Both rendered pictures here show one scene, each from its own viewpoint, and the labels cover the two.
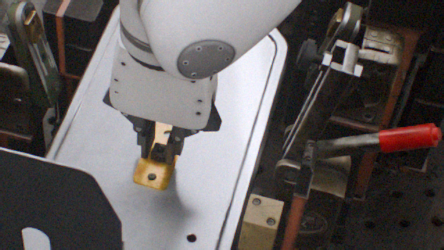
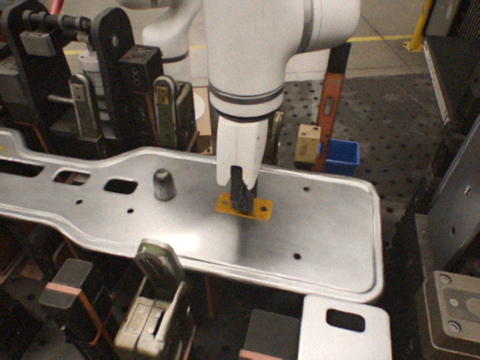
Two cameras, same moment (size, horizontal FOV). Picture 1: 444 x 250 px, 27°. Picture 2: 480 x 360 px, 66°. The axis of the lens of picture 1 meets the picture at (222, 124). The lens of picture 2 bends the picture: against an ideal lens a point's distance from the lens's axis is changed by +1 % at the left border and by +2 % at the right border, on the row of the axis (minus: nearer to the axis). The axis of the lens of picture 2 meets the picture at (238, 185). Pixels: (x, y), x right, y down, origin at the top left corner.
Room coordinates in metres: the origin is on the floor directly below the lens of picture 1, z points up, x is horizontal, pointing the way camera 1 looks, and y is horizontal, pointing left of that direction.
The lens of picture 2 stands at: (0.57, 0.43, 1.41)
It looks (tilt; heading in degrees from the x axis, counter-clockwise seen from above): 45 degrees down; 275
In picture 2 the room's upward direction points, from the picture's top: straight up
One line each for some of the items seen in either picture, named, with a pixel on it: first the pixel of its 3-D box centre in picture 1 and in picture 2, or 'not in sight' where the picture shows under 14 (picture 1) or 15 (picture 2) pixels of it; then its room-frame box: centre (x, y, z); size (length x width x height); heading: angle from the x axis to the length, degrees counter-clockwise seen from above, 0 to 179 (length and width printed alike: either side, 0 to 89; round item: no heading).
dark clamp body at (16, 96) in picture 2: not in sight; (52, 140); (1.05, -0.21, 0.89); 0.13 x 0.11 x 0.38; 82
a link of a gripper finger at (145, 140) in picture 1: (137, 126); (241, 199); (0.59, 0.09, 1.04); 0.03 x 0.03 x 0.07; 82
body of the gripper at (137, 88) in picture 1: (164, 71); (245, 133); (0.59, 0.06, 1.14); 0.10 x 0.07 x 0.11; 82
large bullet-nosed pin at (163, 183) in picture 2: not in sight; (164, 185); (0.71, 0.04, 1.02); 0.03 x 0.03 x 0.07
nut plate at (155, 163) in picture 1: (160, 153); (243, 203); (0.59, 0.06, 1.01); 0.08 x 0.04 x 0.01; 172
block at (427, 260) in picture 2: not in sight; (396, 299); (0.33, 0.11, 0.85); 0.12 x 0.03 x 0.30; 82
